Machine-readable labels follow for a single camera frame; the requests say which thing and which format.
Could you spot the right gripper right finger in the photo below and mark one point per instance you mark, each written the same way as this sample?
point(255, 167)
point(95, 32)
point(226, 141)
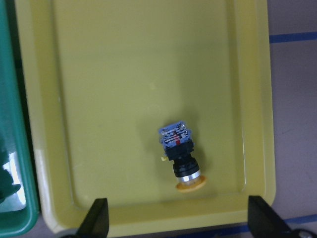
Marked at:
point(263, 221)

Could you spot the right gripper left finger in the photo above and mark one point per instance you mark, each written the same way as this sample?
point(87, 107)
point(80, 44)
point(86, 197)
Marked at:
point(96, 222)

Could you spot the green plastic tray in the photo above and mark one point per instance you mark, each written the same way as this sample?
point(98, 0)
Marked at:
point(19, 206)

